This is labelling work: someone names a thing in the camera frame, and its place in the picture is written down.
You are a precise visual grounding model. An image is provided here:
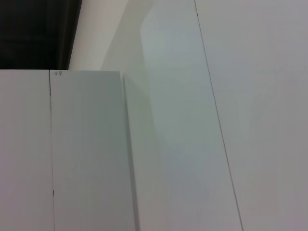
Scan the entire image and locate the black background curtain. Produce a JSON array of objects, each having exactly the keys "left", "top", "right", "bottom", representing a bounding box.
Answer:
[{"left": 0, "top": 0, "right": 83, "bottom": 70}]

